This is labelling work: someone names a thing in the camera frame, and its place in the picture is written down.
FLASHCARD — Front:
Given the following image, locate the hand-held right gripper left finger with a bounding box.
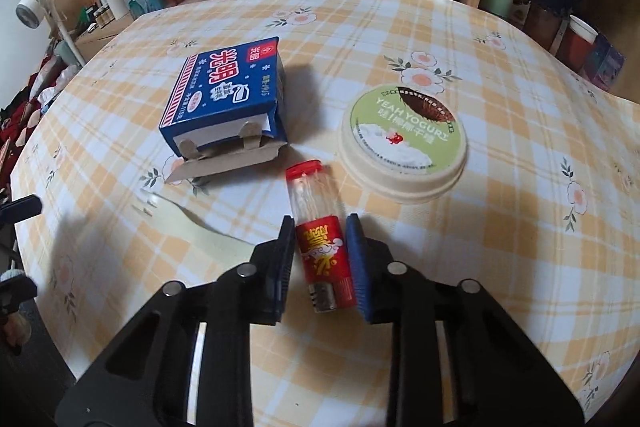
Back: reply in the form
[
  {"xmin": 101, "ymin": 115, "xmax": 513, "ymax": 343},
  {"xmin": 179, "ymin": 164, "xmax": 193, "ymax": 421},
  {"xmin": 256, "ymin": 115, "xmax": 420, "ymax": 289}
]
[{"xmin": 52, "ymin": 215, "xmax": 297, "ymax": 427}]

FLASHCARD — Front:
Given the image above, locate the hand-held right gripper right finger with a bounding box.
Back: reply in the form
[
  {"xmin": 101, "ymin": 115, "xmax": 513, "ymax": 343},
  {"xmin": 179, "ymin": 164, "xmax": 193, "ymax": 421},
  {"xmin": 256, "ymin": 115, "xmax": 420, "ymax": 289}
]
[{"xmin": 345, "ymin": 213, "xmax": 586, "ymax": 427}]

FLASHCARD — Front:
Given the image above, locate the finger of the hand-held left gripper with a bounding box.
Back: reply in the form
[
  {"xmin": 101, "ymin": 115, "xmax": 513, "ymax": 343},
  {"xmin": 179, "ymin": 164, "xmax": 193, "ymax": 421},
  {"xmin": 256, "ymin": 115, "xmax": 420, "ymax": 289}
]
[{"xmin": 0, "ymin": 194, "xmax": 43, "ymax": 224}]

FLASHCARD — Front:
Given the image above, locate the red toothpick tube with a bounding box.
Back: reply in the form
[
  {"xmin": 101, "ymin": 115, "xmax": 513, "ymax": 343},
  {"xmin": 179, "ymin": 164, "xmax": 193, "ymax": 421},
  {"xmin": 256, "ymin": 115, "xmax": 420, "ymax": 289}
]
[{"xmin": 285, "ymin": 160, "xmax": 358, "ymax": 314}]

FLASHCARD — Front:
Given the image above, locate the cream yogurt cup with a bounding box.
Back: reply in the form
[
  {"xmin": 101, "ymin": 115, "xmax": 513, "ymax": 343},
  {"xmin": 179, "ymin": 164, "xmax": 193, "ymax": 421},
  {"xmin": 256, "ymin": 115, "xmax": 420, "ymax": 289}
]
[{"xmin": 336, "ymin": 84, "xmax": 469, "ymax": 205}]

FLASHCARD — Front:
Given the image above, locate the blue milk carton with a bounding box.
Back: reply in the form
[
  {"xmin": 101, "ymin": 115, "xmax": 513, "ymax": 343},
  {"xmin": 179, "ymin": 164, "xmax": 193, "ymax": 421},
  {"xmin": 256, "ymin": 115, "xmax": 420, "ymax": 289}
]
[{"xmin": 159, "ymin": 38, "xmax": 289, "ymax": 184}]

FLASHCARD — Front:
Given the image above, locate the red quilted cloth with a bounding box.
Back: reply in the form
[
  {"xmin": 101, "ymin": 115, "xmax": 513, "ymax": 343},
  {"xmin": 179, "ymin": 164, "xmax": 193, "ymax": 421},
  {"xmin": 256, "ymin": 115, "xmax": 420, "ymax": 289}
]
[{"xmin": 0, "ymin": 57, "xmax": 66, "ymax": 148}]

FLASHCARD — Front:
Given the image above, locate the low wooden cabinet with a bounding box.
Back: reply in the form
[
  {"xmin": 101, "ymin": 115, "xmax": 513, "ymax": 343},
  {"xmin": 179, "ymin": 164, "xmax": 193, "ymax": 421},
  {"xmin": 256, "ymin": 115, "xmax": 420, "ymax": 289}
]
[{"xmin": 25, "ymin": 0, "xmax": 301, "ymax": 62}]

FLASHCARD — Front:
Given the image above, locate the yellow plaid floral tablecloth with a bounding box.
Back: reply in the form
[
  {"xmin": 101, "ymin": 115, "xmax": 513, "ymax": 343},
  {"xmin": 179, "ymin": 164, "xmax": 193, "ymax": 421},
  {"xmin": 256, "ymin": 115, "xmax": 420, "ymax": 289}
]
[{"xmin": 10, "ymin": 0, "xmax": 640, "ymax": 427}]

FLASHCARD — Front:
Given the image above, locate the white desk fan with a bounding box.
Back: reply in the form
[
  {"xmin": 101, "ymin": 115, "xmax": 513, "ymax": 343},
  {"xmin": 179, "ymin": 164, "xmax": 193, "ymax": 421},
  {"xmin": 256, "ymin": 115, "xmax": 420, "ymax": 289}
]
[{"xmin": 15, "ymin": 0, "xmax": 86, "ymax": 68}]

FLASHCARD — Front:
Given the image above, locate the row of small bottles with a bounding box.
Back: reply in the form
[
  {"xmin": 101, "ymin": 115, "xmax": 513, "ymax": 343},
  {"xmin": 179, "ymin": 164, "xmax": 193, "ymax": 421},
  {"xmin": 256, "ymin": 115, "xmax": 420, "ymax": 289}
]
[{"xmin": 82, "ymin": 4, "xmax": 113, "ymax": 30}]

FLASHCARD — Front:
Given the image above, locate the brown paper cup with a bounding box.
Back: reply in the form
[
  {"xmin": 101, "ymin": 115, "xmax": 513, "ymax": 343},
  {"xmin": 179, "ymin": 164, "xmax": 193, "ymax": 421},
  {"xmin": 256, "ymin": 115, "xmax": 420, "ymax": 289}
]
[{"xmin": 522, "ymin": 0, "xmax": 563, "ymax": 52}]

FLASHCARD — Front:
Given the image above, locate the red white paper cup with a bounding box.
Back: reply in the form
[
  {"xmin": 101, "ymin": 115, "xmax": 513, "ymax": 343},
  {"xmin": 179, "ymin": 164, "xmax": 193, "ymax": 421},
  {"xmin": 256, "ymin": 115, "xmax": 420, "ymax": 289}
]
[{"xmin": 555, "ymin": 14, "xmax": 599, "ymax": 72}]

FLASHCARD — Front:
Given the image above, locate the small blue box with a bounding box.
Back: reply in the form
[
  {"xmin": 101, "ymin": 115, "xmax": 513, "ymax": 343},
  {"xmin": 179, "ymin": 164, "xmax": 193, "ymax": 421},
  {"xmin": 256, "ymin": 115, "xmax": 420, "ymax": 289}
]
[{"xmin": 585, "ymin": 34, "xmax": 626, "ymax": 92}]

